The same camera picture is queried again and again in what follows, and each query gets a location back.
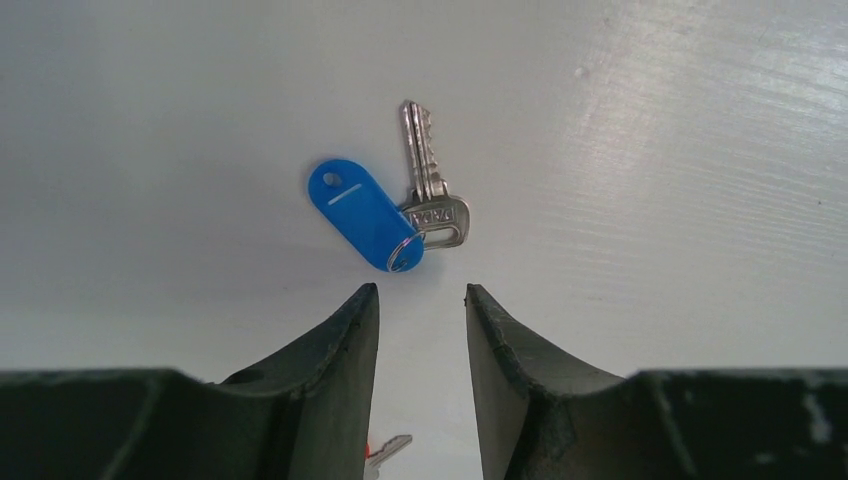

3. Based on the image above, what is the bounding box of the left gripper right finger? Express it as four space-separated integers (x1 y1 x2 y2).
465 284 847 479

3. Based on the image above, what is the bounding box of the red capped key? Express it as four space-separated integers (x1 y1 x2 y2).
362 434 413 480

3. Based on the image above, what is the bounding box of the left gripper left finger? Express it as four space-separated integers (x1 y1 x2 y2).
1 283 380 479

